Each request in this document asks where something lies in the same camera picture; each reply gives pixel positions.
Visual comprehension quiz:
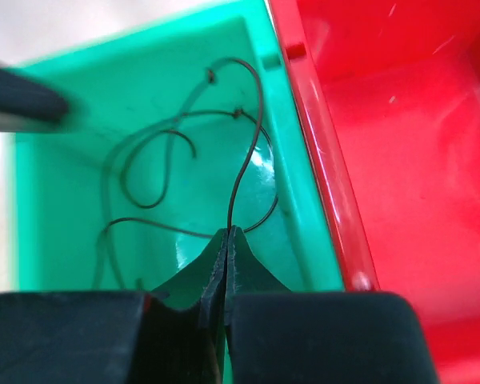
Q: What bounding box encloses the near green plastic bin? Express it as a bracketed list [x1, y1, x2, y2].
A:
[11, 1, 343, 291]

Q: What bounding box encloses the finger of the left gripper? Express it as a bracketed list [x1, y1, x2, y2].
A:
[0, 67, 70, 132]

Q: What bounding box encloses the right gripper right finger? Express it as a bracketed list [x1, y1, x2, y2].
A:
[224, 226, 439, 383]

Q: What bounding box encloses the red plastic bin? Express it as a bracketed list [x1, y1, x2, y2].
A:
[270, 1, 480, 383]

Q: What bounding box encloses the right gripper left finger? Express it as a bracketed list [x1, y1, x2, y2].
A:
[0, 230, 228, 383]

